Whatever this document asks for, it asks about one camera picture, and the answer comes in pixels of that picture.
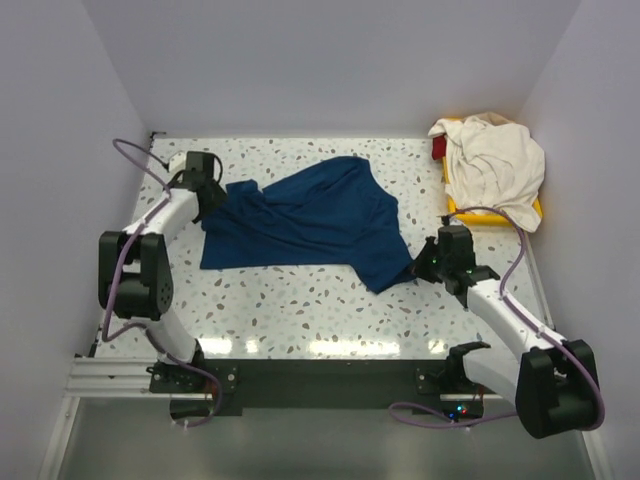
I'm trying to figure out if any blue mickey t shirt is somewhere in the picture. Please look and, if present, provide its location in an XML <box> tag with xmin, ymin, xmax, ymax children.
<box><xmin>200</xmin><ymin>156</ymin><xmax>413</xmax><ymax>294</ymax></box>

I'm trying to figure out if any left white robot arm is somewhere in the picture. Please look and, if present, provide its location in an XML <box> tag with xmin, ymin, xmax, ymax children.
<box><xmin>98</xmin><ymin>151</ymin><xmax>227</xmax><ymax>392</ymax></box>

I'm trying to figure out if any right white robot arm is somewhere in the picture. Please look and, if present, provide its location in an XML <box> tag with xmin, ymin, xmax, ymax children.
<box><xmin>413</xmin><ymin>225</ymin><xmax>605</xmax><ymax>439</ymax></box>

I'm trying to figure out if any yellow plastic tray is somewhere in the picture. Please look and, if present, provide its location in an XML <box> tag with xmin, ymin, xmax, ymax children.
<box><xmin>439</xmin><ymin>117</ymin><xmax>545</xmax><ymax>229</ymax></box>

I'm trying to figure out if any cream white t shirt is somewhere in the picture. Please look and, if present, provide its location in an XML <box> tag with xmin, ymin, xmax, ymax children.
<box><xmin>427</xmin><ymin>112</ymin><xmax>547</xmax><ymax>234</ymax></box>

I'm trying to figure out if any red cloth item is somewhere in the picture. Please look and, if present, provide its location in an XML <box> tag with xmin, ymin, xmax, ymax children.
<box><xmin>432</xmin><ymin>135</ymin><xmax>447</xmax><ymax>161</ymax></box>

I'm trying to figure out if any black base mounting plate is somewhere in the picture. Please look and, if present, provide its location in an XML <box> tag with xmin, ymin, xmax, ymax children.
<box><xmin>146</xmin><ymin>358</ymin><xmax>484</xmax><ymax>420</ymax></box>

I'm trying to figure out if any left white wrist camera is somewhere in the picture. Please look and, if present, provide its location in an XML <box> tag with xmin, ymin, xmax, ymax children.
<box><xmin>169</xmin><ymin>151</ymin><xmax>186</xmax><ymax>173</ymax></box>

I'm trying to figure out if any aluminium frame rail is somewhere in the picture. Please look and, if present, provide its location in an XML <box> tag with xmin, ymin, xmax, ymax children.
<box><xmin>62</xmin><ymin>324</ymin><xmax>211</xmax><ymax>401</ymax></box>

